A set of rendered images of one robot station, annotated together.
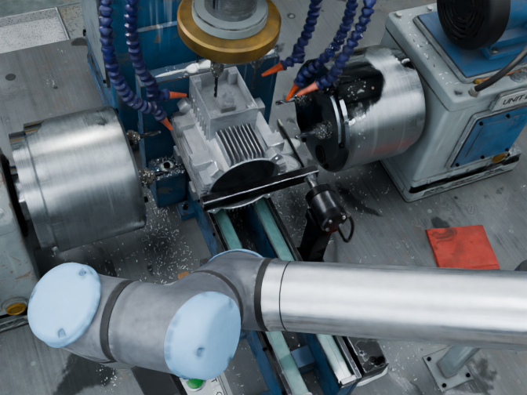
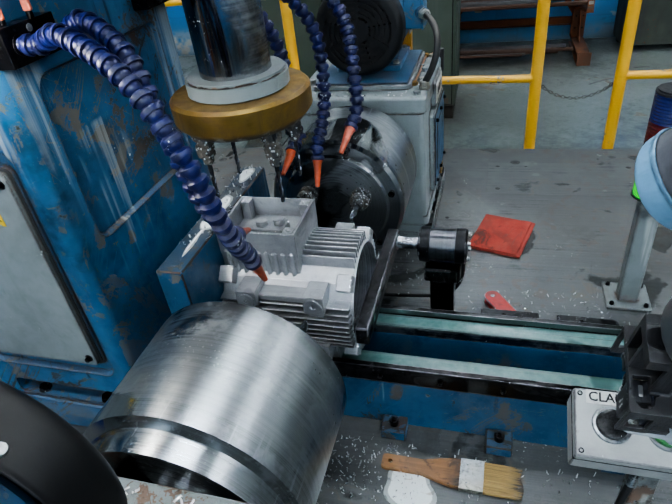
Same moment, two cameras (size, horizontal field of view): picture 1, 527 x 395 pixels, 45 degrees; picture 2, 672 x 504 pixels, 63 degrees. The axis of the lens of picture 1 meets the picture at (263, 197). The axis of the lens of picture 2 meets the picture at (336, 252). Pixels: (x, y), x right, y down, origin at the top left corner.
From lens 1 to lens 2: 76 cm
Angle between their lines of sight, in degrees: 34
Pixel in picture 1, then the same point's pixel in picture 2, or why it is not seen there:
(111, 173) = (286, 353)
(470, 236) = (493, 224)
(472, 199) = (455, 210)
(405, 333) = not seen: outside the picture
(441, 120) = (421, 129)
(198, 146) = (293, 290)
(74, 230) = (311, 475)
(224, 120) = (301, 231)
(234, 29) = (276, 74)
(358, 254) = (462, 299)
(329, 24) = not seen: hidden behind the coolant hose
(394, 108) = (393, 135)
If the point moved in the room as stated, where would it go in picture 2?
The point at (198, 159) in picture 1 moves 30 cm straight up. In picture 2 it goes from (316, 292) to (280, 75)
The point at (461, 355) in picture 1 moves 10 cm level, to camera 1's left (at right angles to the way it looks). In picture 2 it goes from (644, 256) to (619, 283)
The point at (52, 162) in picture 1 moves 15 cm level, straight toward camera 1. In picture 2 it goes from (210, 403) to (368, 431)
